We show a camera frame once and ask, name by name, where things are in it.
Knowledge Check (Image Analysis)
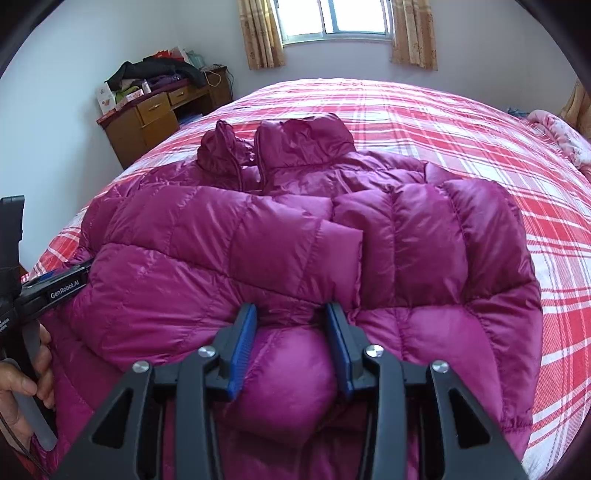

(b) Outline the wooden desk with drawers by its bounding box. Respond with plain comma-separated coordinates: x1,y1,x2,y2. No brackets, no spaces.
96,65,234,171

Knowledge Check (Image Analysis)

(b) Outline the window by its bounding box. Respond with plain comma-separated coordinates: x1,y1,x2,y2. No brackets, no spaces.
277,0,395,47

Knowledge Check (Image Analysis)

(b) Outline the red plaid bed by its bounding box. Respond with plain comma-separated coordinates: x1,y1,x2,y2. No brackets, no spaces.
21,78,591,476

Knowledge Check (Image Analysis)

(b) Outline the magenta down jacket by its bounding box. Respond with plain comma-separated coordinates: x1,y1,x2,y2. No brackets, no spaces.
28,113,543,480

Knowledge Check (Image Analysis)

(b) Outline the pink blanket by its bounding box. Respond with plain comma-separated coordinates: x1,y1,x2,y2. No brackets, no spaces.
526,108,591,167

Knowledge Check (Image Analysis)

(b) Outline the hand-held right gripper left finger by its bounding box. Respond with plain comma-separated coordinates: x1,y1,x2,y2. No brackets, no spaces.
51,304,259,480

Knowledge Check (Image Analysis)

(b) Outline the white box with orange print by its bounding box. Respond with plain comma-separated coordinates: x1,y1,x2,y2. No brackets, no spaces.
95,83,116,116

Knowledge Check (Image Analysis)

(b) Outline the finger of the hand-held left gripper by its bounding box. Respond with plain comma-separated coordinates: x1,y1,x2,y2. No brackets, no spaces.
21,258,95,289

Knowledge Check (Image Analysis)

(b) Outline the tan floral curtain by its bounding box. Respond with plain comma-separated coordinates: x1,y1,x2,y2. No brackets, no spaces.
236,0,287,71
390,0,438,71

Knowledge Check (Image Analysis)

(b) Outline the pile of dark clothes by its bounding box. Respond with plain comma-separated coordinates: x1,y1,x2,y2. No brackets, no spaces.
105,54,206,93

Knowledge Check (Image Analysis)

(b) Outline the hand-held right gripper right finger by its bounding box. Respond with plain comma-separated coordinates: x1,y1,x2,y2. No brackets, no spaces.
321,302,529,480

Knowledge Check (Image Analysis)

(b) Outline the person's left hand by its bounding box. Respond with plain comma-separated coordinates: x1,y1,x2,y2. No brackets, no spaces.
0,323,57,446

